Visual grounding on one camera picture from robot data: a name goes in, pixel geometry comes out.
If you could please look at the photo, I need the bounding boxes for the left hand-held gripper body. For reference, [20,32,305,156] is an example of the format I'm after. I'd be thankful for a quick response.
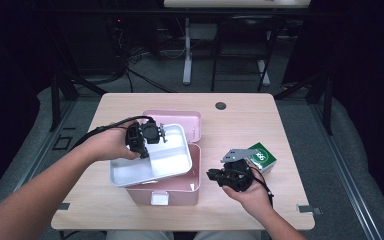
[125,119,168,156]

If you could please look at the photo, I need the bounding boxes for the white divided tray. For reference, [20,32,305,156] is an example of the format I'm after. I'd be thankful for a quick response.
[109,123,193,188]

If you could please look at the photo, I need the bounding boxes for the dark computer tower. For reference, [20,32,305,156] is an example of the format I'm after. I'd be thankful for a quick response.
[63,13,128,76]

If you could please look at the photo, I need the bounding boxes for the black chair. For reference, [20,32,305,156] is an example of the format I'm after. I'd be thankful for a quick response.
[211,14,281,93]

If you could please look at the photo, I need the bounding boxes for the pink storage box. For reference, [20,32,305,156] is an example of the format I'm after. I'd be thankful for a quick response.
[124,109,202,207]

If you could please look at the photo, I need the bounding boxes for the person's right hand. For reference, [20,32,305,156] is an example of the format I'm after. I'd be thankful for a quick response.
[221,170,274,221]

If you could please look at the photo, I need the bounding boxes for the metal floor rail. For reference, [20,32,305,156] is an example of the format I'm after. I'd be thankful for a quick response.
[0,99,78,240]
[309,103,384,240]

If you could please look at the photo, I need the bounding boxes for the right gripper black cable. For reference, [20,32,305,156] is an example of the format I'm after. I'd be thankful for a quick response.
[249,165,275,208]

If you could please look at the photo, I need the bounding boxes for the white background desk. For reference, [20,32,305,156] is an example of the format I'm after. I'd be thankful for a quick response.
[163,0,311,87]

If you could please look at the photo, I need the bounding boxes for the green and white carton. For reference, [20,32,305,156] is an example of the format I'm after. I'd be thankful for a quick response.
[246,142,278,175]

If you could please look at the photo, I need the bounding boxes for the black floor cables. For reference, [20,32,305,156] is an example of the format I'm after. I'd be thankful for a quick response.
[113,43,178,94]

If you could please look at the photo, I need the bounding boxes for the person's left hand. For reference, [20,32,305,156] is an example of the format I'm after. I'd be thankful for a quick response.
[88,120,140,163]

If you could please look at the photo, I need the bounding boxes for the person's light trousers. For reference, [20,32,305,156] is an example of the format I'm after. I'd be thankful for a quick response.
[105,230,263,240]

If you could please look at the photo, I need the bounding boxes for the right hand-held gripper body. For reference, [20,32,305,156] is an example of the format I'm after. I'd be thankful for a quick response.
[218,148,259,193]

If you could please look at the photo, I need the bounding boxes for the black metal stand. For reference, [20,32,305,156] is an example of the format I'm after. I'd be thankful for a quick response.
[49,71,108,133]
[274,71,334,136]

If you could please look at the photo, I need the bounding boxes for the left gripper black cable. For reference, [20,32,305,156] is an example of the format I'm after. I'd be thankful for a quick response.
[70,115,156,150]

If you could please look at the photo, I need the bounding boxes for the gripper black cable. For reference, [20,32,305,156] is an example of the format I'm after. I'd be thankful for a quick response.
[70,115,156,150]
[249,165,275,208]

